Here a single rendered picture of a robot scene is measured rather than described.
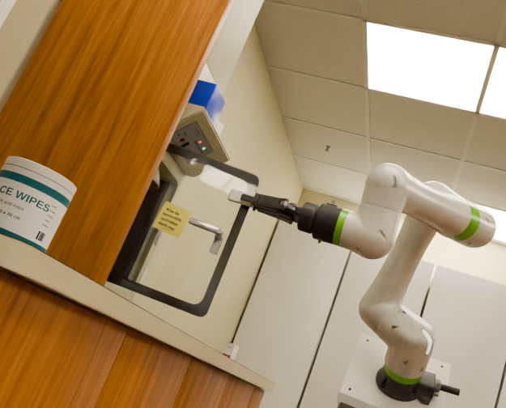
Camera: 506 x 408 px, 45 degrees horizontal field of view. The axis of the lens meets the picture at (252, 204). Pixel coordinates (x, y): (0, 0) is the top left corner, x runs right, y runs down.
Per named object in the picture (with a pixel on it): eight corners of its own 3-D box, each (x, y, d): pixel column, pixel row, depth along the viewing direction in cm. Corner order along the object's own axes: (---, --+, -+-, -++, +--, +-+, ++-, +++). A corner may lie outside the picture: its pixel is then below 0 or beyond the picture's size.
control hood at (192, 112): (152, 128, 163) (167, 96, 166) (187, 176, 193) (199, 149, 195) (190, 138, 160) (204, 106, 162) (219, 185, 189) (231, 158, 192)
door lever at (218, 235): (188, 229, 156) (191, 219, 157) (222, 242, 155) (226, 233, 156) (186, 223, 151) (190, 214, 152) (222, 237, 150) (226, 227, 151)
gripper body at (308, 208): (322, 212, 156) (289, 202, 159) (320, 200, 148) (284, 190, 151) (312, 239, 154) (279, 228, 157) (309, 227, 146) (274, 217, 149)
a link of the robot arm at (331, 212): (329, 240, 144) (333, 252, 152) (346, 197, 147) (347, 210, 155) (306, 233, 145) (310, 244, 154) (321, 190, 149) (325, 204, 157)
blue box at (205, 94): (172, 103, 168) (185, 75, 171) (183, 120, 177) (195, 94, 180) (205, 111, 165) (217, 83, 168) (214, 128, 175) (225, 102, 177)
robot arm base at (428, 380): (456, 386, 200) (461, 372, 197) (456, 418, 187) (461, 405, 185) (378, 362, 205) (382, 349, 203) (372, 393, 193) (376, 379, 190)
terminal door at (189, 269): (92, 275, 152) (155, 138, 163) (205, 319, 150) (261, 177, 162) (91, 274, 152) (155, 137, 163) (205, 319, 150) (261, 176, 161)
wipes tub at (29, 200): (-49, 225, 101) (-7, 147, 105) (-4, 248, 113) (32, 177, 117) (13, 248, 97) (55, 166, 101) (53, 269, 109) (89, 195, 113)
